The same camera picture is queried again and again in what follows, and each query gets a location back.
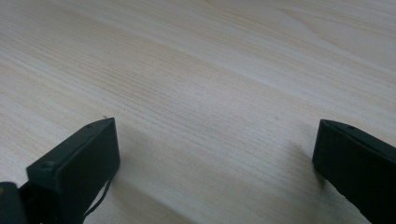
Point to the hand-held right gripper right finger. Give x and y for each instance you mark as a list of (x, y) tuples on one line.
[(358, 165)]

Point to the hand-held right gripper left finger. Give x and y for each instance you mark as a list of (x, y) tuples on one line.
[(77, 161)]

